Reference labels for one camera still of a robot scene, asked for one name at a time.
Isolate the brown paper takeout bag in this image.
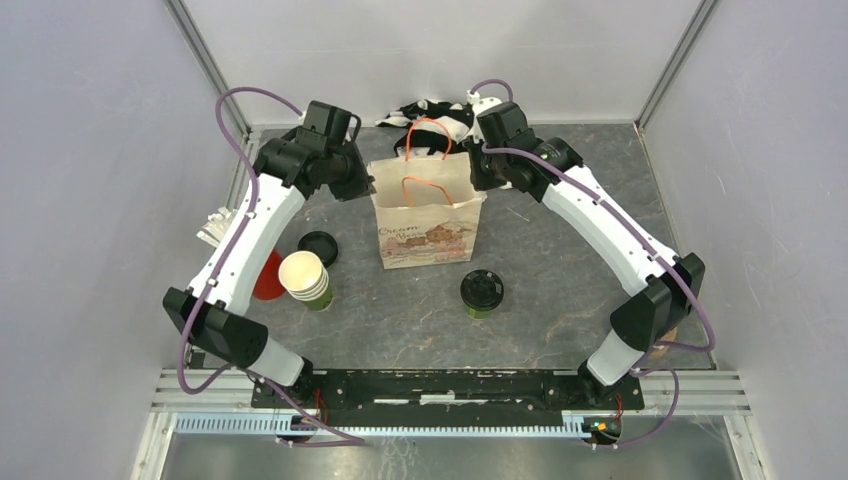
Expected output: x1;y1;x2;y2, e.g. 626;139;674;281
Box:
367;120;487;270

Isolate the black plastic cup lid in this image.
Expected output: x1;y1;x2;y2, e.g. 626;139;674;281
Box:
460;269;504;312

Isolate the green paper coffee cup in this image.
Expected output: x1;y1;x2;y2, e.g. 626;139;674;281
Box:
465;305;496;320

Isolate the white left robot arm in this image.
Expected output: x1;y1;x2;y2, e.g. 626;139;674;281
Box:
163;101;373;408

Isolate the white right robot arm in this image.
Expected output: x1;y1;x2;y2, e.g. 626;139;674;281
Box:
464;98;705;408

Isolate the black white striped cloth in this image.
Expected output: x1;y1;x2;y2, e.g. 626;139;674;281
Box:
375;99;474;157

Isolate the stack of green paper cups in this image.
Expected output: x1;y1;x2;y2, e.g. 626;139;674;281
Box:
278;251;333;311

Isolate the red cup straw holder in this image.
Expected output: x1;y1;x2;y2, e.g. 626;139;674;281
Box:
252;250;286;301

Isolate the white wrapped straw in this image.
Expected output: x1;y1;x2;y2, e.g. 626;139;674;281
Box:
196;207;234;248

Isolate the brown pulp cup carrier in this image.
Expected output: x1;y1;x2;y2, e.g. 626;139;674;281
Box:
648;327;678;360

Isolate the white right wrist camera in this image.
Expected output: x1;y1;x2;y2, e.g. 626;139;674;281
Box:
466;91;503;118

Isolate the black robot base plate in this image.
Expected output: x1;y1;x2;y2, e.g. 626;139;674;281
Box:
284;369;645;429

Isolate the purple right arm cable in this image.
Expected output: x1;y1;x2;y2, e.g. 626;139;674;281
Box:
468;78;717;448

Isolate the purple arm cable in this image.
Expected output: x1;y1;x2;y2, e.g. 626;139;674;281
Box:
468;78;717;448
176;86;366;448

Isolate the aluminium frame rail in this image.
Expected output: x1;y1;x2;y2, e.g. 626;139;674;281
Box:
163;123;259;395

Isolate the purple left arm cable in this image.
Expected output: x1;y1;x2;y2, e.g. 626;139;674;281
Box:
176;86;366;448

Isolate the white slotted cable duct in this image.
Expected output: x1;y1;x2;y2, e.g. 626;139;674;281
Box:
174;413;590;440

